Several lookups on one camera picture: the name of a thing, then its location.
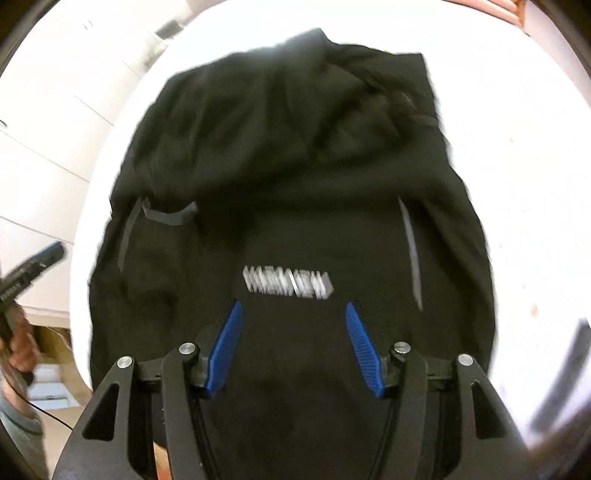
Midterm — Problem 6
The folded pink blanket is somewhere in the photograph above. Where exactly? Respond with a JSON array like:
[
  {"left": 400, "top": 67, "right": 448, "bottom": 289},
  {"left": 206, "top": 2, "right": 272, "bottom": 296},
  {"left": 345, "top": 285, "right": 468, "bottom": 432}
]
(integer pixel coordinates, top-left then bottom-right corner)
[{"left": 443, "top": 0, "right": 532, "bottom": 33}]

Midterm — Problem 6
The black cable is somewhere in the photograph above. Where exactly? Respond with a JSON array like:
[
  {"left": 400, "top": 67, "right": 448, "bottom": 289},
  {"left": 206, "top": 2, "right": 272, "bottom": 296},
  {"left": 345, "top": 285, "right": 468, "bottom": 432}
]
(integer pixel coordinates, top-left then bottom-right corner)
[{"left": 14, "top": 374, "right": 75, "bottom": 431}]

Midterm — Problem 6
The person's left forearm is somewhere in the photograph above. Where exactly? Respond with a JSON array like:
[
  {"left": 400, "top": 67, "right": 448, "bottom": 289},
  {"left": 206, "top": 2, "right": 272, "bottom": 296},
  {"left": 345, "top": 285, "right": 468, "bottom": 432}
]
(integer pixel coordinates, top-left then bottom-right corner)
[{"left": 0, "top": 385, "right": 49, "bottom": 480}]

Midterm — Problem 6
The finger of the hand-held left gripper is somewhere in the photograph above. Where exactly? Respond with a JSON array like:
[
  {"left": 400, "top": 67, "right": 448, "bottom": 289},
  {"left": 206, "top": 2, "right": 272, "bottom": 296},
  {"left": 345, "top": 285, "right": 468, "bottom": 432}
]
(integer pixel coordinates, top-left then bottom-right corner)
[{"left": 21, "top": 241, "right": 68, "bottom": 278}]

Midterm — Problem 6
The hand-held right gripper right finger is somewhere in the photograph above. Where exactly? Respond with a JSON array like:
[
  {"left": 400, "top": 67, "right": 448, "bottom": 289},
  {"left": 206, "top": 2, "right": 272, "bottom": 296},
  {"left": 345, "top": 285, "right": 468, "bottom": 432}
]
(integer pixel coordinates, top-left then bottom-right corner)
[{"left": 345, "top": 301, "right": 532, "bottom": 480}]

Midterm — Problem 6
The cardboard box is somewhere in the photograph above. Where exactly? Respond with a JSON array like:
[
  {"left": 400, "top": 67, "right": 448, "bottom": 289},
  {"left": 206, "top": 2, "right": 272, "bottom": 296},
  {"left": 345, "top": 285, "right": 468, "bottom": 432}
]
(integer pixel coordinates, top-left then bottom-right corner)
[{"left": 32, "top": 325, "right": 93, "bottom": 411}]

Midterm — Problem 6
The person's left hand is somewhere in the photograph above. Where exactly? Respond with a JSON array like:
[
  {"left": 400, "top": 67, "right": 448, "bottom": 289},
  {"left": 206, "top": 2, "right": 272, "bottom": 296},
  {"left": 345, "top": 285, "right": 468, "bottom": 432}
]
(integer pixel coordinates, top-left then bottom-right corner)
[{"left": 0, "top": 305, "right": 42, "bottom": 376}]

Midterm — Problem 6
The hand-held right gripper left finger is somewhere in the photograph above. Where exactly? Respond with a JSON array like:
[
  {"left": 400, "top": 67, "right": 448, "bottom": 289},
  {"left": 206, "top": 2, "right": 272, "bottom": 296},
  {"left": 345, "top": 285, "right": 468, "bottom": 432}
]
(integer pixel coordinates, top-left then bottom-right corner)
[{"left": 53, "top": 300, "right": 245, "bottom": 480}]

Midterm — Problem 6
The black hooded jacket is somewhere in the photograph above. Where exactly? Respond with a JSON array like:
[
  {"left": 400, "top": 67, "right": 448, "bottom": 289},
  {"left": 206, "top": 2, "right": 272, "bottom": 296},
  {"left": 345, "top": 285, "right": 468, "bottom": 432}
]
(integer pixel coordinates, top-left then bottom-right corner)
[{"left": 88, "top": 28, "right": 499, "bottom": 480}]

